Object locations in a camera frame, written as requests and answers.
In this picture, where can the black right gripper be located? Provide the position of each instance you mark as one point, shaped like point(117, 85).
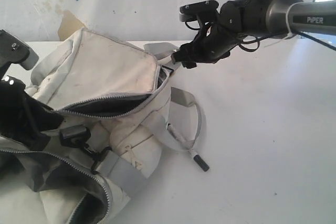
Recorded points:
point(209, 46)

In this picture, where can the white fabric duffel bag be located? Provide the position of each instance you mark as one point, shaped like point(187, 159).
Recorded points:
point(116, 101)

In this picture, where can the white marker with black cap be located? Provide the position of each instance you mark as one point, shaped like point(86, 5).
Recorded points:
point(189, 146)

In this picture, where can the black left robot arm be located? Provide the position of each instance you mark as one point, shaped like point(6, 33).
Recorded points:
point(23, 118)

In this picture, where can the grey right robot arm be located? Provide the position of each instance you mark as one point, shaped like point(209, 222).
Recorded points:
point(278, 19)

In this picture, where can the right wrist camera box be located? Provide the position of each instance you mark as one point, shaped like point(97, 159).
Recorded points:
point(205, 11)

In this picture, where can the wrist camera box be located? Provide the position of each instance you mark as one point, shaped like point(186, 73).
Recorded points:
point(205, 11)
point(15, 51)

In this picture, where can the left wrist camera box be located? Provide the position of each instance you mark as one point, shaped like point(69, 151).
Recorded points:
point(15, 51)

